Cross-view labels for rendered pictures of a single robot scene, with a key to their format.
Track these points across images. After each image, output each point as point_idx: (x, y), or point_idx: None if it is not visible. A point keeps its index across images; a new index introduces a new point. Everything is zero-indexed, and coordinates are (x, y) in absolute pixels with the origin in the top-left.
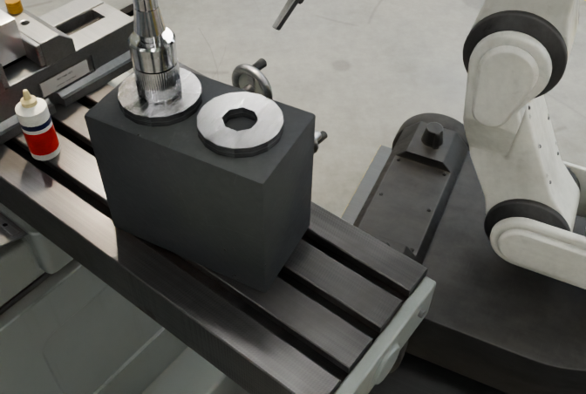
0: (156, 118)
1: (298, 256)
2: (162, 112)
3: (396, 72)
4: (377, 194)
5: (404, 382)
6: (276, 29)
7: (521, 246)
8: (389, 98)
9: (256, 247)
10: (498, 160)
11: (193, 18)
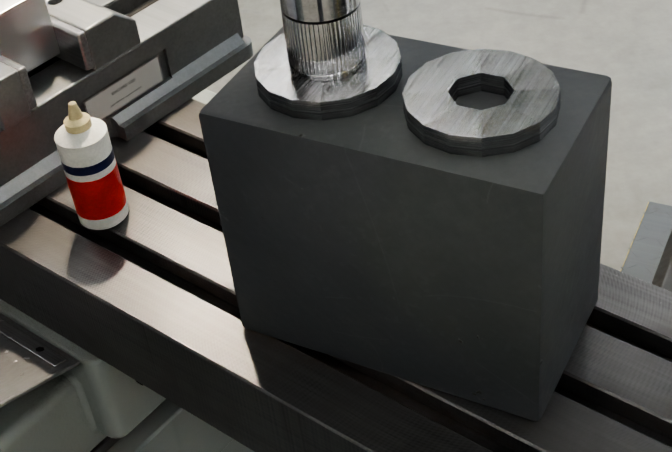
0: (330, 104)
1: (587, 354)
2: (339, 92)
3: (643, 90)
4: (669, 276)
5: None
6: None
7: None
8: (637, 134)
9: (525, 326)
10: None
11: (275, 33)
